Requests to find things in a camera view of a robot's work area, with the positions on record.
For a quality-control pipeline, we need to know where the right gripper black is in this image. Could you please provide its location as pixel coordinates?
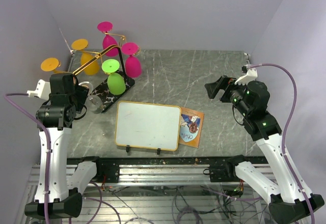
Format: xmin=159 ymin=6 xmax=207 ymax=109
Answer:
xmin=205 ymin=74 xmax=251 ymax=117

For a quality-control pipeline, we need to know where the clear wine glass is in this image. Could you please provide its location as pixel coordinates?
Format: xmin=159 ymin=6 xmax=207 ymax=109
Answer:
xmin=79 ymin=81 xmax=103 ymax=114

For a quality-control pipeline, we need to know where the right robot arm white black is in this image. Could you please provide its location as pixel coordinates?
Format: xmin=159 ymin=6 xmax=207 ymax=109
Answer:
xmin=204 ymin=75 xmax=324 ymax=223

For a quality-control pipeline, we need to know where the yellow wine glass front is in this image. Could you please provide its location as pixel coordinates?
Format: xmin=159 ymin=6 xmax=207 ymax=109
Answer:
xmin=40 ymin=58 xmax=66 ymax=74

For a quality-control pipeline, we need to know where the yellow wine glass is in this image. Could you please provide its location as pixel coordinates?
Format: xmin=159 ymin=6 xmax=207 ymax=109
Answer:
xmin=40 ymin=58 xmax=66 ymax=74
xmin=71 ymin=39 xmax=99 ymax=75

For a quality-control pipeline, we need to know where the green wine glass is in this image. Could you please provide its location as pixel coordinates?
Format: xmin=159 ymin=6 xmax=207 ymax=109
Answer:
xmin=101 ymin=59 xmax=126 ymax=95

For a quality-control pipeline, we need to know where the yellow wine glass back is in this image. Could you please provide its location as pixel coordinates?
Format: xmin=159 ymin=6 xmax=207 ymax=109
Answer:
xmin=71 ymin=39 xmax=99 ymax=75

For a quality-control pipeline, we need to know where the pink wine glass back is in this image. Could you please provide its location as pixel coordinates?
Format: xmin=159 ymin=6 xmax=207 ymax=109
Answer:
xmin=97 ymin=21 xmax=118 ymax=57

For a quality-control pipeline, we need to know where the pink wine glass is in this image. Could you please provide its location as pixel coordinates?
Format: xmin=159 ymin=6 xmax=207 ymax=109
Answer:
xmin=121 ymin=42 xmax=142 ymax=78
xmin=97 ymin=21 xmax=118 ymax=57

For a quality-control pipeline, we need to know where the pink wine glass front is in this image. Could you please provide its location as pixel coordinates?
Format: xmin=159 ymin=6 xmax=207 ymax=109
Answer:
xmin=121 ymin=42 xmax=142 ymax=78

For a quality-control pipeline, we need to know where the orange Othello book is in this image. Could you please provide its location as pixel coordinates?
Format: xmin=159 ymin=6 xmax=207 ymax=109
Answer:
xmin=178 ymin=107 xmax=204 ymax=148

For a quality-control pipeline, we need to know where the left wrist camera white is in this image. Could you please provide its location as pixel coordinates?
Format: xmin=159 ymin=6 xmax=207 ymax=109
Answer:
xmin=27 ymin=79 xmax=51 ymax=100

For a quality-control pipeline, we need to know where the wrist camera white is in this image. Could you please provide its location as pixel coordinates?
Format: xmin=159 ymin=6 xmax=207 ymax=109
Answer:
xmin=235 ymin=64 xmax=258 ymax=85
xmin=27 ymin=79 xmax=51 ymax=100

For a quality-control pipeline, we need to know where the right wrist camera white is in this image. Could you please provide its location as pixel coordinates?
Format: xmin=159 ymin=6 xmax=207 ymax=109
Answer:
xmin=235 ymin=64 xmax=258 ymax=85

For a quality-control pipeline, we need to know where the gold wire glass rack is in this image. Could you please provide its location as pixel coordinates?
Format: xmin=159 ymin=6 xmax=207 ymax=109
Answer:
xmin=53 ymin=32 xmax=141 ymax=113

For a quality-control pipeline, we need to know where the whiteboard with yellow frame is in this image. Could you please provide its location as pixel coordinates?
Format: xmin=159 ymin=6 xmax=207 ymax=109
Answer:
xmin=115 ymin=101 xmax=181 ymax=151

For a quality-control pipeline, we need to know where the aluminium mounting rail frame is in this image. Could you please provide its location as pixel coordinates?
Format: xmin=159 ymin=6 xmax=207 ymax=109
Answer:
xmin=25 ymin=155 xmax=306 ymax=224

